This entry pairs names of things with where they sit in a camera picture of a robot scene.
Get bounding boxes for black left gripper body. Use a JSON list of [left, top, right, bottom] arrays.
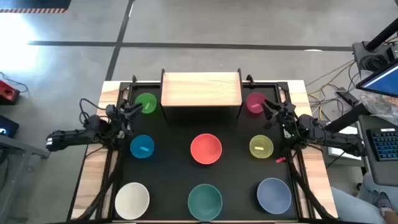
[[104, 103, 127, 135]]

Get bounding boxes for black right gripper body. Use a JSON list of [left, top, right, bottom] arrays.
[[274, 101, 300, 138]]

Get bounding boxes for small green translucent bowl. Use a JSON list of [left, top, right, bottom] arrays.
[[134, 92, 158, 115]]

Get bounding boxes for small cyan translucent bowl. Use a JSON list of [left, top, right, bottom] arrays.
[[129, 134, 155, 159]]

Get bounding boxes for small yellow translucent bowl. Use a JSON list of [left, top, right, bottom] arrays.
[[249, 134, 275, 159]]

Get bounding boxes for large red bowl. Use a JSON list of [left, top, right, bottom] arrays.
[[190, 133, 223, 166]]

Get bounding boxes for large blue bowl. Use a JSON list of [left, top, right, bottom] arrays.
[[256, 177, 293, 215]]

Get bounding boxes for large white bowl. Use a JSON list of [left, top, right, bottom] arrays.
[[114, 182, 150, 221]]

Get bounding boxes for large teal bowl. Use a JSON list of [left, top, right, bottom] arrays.
[[187, 183, 224, 222]]

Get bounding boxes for wooden shelf black metal legs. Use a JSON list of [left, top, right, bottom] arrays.
[[159, 67, 244, 121]]

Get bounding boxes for small pink translucent bowl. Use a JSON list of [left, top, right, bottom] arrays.
[[246, 92, 268, 114]]

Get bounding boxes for black table mat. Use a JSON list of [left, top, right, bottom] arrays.
[[119, 85, 298, 220]]

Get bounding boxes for black keyboard blue backlight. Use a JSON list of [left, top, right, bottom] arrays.
[[366, 127, 398, 162]]

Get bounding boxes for computer monitor blue screen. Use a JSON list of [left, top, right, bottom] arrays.
[[356, 62, 398, 99]]

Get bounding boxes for person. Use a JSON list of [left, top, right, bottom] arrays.
[[329, 172, 398, 224]]

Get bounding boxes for red box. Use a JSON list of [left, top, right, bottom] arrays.
[[0, 80, 21, 105]]

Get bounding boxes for grey desk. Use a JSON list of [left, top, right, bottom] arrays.
[[357, 114, 398, 187]]

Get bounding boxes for red white hazard tape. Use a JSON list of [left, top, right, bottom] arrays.
[[0, 8, 68, 14]]

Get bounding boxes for black aluminium table frame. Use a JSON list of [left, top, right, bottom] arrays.
[[67, 74, 335, 224]]

